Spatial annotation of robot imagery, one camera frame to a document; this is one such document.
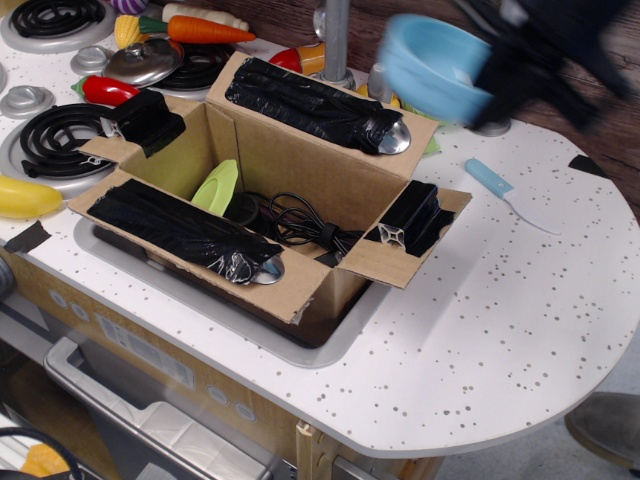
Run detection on grey support pole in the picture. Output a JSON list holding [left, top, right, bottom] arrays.
[[471, 118, 512, 137]]

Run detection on grey oven door handle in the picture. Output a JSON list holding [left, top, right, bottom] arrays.
[[44, 337, 288, 479]]

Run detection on blue handled toy knife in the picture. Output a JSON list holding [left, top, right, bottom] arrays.
[[464, 158, 562, 235]]

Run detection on grey faucet handle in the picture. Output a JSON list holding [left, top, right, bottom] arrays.
[[367, 63, 393, 104]]

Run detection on black rear stove coil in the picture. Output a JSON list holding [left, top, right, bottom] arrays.
[[1, 0, 116, 54]]

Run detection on grey faucet post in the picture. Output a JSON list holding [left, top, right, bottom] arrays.
[[313, 0, 355, 90]]

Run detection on black coiled cable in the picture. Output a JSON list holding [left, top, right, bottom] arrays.
[[234, 192, 366, 261]]

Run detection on yellow toy corn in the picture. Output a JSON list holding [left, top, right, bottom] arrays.
[[114, 15, 149, 49]]

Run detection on yellow toy banana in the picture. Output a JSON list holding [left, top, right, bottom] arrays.
[[1, 175, 63, 219]]

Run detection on black stove coil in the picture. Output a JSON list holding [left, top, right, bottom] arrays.
[[1, 103, 115, 200], [151, 44, 235, 101], [1, 0, 116, 54]]

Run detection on cream toy bottle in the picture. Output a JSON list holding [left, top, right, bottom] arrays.
[[161, 3, 249, 31]]

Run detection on grey stove knob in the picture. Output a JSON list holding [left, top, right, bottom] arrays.
[[1, 85, 55, 119], [70, 45, 114, 76]]

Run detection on light blue bowl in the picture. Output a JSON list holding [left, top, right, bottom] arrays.
[[377, 14, 492, 125]]

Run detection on open cardboard box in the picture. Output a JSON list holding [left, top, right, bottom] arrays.
[[67, 50, 473, 326]]

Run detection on silver pot lid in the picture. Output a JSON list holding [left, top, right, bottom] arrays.
[[102, 38, 184, 88]]

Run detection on purple striped toy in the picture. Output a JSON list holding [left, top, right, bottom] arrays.
[[108, 0, 149, 15]]

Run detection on black middle stove coil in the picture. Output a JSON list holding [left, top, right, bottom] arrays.
[[151, 44, 235, 101]]

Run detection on black front stove coil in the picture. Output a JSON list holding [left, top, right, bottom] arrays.
[[1, 103, 115, 200]]

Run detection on red orange toy pepper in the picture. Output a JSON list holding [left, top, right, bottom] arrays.
[[269, 42, 326, 76]]

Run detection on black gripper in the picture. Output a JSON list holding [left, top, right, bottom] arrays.
[[469, 1, 631, 130]]

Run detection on black tape piece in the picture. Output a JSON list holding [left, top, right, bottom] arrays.
[[5, 220, 51, 253]]

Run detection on red toy chili pepper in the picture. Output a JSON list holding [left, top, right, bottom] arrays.
[[71, 75, 140, 107]]

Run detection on orange toy carrot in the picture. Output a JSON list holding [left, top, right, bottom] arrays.
[[139, 15, 256, 44]]

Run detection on light green plastic dish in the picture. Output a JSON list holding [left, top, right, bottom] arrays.
[[191, 159, 239, 216]]

